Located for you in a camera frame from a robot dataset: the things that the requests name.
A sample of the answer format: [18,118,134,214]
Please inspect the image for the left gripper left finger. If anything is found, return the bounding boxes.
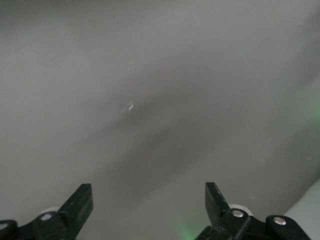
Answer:
[0,183,94,240]

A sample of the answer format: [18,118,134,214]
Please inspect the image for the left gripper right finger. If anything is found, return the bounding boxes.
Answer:
[194,181,312,240]

